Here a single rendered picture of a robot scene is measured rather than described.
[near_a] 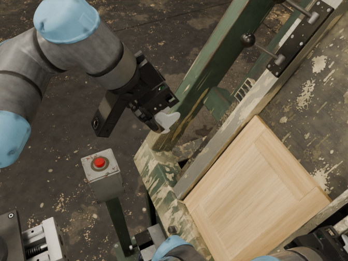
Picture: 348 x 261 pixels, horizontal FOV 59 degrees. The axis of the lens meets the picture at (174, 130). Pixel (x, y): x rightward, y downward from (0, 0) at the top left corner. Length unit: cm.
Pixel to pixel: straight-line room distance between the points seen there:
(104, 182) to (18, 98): 78
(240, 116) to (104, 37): 55
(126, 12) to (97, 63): 347
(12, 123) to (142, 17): 344
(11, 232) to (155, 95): 63
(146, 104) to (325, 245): 42
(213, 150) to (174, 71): 206
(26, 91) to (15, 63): 5
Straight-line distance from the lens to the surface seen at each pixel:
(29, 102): 44
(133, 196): 215
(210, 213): 103
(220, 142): 96
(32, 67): 48
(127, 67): 50
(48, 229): 103
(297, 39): 86
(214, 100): 110
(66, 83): 302
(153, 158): 120
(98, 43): 46
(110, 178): 117
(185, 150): 135
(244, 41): 81
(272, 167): 87
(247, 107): 91
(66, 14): 43
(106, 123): 58
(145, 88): 56
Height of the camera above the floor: 188
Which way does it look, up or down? 50 degrees down
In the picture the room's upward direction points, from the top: straight up
